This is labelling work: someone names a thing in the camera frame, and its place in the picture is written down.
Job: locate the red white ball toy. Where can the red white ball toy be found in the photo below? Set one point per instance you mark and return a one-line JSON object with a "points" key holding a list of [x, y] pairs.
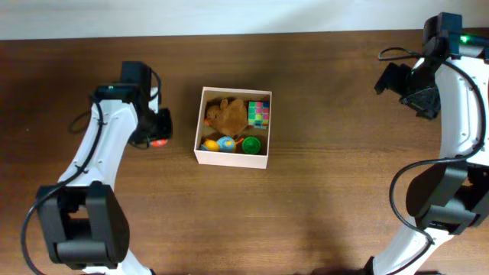
{"points": [[158, 143]]}

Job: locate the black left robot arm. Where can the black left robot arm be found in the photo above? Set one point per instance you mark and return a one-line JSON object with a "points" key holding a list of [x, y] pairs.
{"points": [[83, 225]]}

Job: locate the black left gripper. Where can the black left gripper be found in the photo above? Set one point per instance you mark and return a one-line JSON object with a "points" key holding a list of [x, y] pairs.
{"points": [[167, 134]]}

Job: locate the brown plush chicken toy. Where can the brown plush chicken toy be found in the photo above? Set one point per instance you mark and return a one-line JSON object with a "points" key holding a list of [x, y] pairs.
{"points": [[229, 118]]}

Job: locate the green lattice ball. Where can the green lattice ball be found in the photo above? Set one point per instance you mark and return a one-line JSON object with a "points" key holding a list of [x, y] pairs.
{"points": [[251, 145]]}

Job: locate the pink cardboard box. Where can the pink cardboard box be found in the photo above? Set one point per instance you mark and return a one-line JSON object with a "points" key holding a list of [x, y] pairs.
{"points": [[237, 159]]}

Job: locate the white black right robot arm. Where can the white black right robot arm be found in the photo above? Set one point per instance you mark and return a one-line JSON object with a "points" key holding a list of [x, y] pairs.
{"points": [[447, 80]]}

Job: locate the colourful puzzle cube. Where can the colourful puzzle cube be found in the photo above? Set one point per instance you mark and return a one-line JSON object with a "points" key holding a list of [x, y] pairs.
{"points": [[258, 115]]}

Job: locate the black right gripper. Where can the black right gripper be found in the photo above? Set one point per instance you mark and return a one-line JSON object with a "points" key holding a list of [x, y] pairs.
{"points": [[392, 79]]}

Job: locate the orange blue duck toy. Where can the orange blue duck toy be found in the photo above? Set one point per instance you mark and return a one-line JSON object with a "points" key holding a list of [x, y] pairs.
{"points": [[224, 144]]}

